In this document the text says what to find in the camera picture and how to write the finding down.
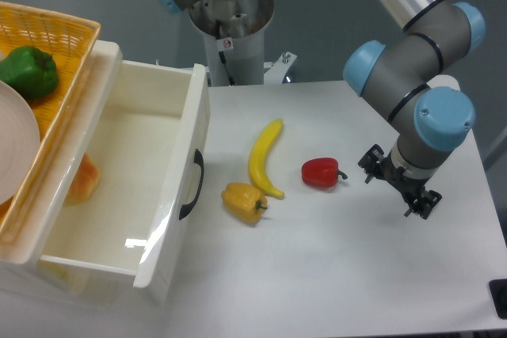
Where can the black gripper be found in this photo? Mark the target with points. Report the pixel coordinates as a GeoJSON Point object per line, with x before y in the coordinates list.
{"type": "Point", "coordinates": [420, 201]}

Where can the white top drawer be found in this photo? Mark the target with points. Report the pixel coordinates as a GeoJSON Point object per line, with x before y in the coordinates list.
{"type": "Point", "coordinates": [127, 236]}

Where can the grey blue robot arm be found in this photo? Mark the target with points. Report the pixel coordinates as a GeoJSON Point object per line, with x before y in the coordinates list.
{"type": "Point", "coordinates": [394, 81]}

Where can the white drawer cabinet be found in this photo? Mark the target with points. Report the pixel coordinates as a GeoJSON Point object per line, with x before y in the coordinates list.
{"type": "Point", "coordinates": [22, 247]}

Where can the red bell pepper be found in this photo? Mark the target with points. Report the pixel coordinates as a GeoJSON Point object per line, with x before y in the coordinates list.
{"type": "Point", "coordinates": [322, 173]}

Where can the yellow banana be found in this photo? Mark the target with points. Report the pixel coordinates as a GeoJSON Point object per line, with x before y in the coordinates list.
{"type": "Point", "coordinates": [258, 157]}

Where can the black device at table edge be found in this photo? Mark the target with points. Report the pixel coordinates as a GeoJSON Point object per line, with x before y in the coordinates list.
{"type": "Point", "coordinates": [498, 291]}

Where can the yellow bell pepper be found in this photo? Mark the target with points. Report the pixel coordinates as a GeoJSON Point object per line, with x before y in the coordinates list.
{"type": "Point", "coordinates": [245, 202]}

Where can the orange bread roll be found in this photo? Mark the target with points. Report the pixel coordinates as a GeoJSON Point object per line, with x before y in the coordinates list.
{"type": "Point", "coordinates": [85, 181]}

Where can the yellow woven basket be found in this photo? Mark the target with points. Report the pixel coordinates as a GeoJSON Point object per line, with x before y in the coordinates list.
{"type": "Point", "coordinates": [46, 51]}

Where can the green bell pepper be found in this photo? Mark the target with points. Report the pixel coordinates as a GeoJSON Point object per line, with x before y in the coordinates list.
{"type": "Point", "coordinates": [30, 71]}

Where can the white plate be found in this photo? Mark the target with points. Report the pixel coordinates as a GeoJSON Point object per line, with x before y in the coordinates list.
{"type": "Point", "coordinates": [20, 141]}

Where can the black top drawer handle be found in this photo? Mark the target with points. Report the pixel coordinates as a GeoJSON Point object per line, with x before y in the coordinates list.
{"type": "Point", "coordinates": [196, 184]}

